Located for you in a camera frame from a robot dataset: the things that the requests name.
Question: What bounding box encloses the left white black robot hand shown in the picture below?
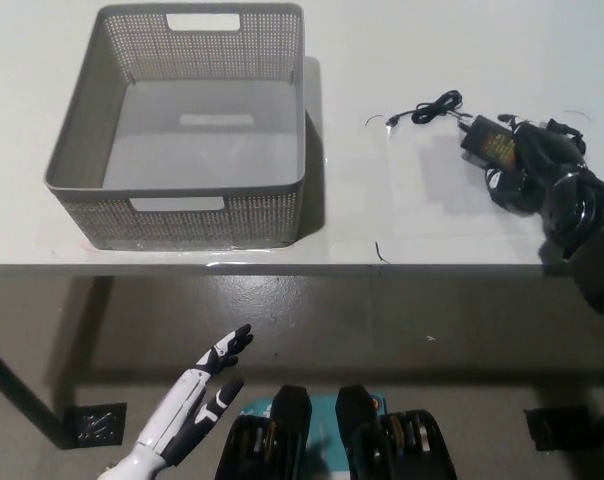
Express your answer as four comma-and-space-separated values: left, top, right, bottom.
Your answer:
134, 323, 255, 469

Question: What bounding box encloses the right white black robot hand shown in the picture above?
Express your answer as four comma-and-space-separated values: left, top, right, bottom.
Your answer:
485, 118, 592, 212

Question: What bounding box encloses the black power adapter with cord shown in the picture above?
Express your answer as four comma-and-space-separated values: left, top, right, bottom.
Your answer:
385, 89, 586, 171

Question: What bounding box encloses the black floor tape square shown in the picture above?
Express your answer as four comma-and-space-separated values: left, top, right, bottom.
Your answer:
64, 402, 128, 446
524, 407, 596, 451

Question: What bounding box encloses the grey perforated plastic basket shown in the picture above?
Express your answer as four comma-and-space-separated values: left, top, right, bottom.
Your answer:
43, 3, 307, 251

